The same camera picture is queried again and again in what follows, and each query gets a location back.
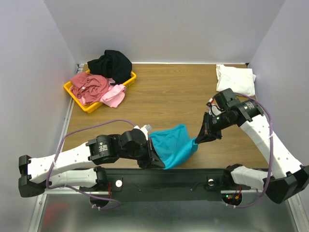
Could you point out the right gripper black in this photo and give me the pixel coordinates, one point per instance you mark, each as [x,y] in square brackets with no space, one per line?
[209,126]

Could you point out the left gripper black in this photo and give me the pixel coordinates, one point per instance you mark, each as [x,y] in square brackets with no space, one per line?
[152,160]

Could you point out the teal t-shirt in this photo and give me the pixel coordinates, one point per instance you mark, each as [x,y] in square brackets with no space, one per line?
[173,146]

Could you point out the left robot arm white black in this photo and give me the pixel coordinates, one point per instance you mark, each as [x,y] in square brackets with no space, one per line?
[81,166]

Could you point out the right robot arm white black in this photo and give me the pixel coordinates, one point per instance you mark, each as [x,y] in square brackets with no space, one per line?
[285,177]

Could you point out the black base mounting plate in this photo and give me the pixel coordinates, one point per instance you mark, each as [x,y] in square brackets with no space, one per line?
[155,185]

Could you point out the left silver knob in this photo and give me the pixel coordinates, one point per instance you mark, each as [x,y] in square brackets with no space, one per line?
[118,183]

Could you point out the silver knob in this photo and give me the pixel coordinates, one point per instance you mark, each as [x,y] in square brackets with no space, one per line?
[118,183]
[211,182]

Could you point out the right silver knob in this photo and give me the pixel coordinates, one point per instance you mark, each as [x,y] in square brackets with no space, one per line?
[211,182]

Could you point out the folded white t-shirt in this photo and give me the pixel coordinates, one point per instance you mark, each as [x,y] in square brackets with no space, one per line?
[240,80]

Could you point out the yellow plastic bin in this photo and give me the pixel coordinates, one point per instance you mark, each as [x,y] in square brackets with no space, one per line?
[93,107]

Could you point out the dusty rose t-shirt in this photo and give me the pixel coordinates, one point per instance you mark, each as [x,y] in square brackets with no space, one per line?
[89,89]

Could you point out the black t-shirt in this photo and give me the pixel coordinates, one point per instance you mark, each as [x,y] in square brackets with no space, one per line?
[112,64]

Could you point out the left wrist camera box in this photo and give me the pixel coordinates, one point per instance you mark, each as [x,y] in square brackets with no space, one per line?
[145,129]

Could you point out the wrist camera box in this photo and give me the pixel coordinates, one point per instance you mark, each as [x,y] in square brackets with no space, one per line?
[223,97]
[145,129]

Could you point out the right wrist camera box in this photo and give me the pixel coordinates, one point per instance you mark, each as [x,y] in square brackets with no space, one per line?
[223,97]

